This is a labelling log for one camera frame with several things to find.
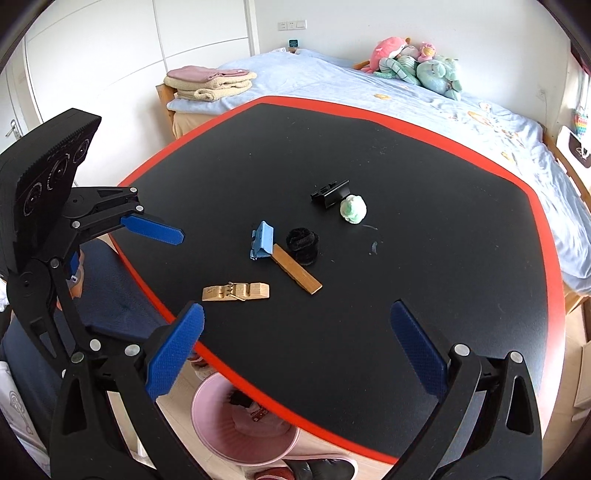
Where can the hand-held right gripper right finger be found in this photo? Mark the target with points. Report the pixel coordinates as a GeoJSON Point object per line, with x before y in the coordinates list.
{"type": "Point", "coordinates": [418, 355]}

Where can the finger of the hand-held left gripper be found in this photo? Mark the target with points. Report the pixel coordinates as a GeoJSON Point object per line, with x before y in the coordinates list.
{"type": "Point", "coordinates": [69, 318]}
{"type": "Point", "coordinates": [154, 231]}

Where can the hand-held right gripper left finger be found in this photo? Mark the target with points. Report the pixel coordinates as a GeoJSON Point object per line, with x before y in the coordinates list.
{"type": "Point", "coordinates": [178, 350]}

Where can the notched wooden block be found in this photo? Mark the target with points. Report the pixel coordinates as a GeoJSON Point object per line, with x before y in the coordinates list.
{"type": "Point", "coordinates": [235, 291]}

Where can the pink trash bin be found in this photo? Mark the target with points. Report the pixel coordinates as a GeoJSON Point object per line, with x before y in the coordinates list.
{"type": "Point", "coordinates": [231, 429]}

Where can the blue binder clip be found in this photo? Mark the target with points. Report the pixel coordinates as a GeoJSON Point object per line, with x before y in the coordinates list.
{"type": "Point", "coordinates": [261, 242]}

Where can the wooden stick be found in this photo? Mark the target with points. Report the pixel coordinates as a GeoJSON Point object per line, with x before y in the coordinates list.
{"type": "Point", "coordinates": [298, 274]}

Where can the green white wad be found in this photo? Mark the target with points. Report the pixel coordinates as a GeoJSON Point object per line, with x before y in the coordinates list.
{"type": "Point", "coordinates": [353, 208]}

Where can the black binder clip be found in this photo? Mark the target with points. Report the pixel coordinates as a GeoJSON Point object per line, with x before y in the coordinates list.
{"type": "Point", "coordinates": [330, 194]}

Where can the navy blue chair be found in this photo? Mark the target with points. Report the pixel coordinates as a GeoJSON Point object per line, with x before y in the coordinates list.
{"type": "Point", "coordinates": [120, 295]}

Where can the white patterned bag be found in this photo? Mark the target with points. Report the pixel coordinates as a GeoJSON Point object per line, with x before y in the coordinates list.
{"type": "Point", "coordinates": [16, 410]}

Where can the dark slipper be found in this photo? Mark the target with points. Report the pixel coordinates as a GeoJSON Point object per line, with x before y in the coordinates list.
{"type": "Point", "coordinates": [318, 468]}

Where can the folded beige towel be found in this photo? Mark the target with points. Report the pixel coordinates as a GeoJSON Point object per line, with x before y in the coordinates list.
{"type": "Point", "coordinates": [207, 88]}

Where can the red slipper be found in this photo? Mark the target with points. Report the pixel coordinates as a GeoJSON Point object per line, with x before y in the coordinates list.
{"type": "Point", "coordinates": [273, 474]}

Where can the white wardrobe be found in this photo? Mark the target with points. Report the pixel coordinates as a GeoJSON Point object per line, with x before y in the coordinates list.
{"type": "Point", "coordinates": [138, 46]}

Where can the folded pink towel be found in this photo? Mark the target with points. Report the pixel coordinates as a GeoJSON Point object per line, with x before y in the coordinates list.
{"type": "Point", "coordinates": [191, 73]}

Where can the white cabinet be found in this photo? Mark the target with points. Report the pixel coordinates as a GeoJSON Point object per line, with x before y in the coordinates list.
{"type": "Point", "coordinates": [582, 383]}

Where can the bed with light blue sheet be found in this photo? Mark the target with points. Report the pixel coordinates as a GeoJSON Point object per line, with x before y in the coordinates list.
{"type": "Point", "coordinates": [346, 87]}

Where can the white chair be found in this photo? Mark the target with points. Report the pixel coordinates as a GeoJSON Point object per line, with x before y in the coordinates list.
{"type": "Point", "coordinates": [575, 147]}

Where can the teal plush toy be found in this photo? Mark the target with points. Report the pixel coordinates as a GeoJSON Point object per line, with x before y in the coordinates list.
{"type": "Point", "coordinates": [438, 74]}

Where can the colourful bubble toy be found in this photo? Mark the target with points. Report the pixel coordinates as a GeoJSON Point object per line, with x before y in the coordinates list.
{"type": "Point", "coordinates": [579, 117]}

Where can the striped green plush toy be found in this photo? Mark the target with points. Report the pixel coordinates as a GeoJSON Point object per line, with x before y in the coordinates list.
{"type": "Point", "coordinates": [397, 68]}

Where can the pink plush toy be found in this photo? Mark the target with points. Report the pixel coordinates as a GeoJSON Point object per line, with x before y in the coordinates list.
{"type": "Point", "coordinates": [388, 50]}

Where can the small pink doll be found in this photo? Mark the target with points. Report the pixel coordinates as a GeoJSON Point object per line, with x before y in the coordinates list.
{"type": "Point", "coordinates": [427, 51]}

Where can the white wall socket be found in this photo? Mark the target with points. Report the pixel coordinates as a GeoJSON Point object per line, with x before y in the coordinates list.
{"type": "Point", "coordinates": [293, 24]}

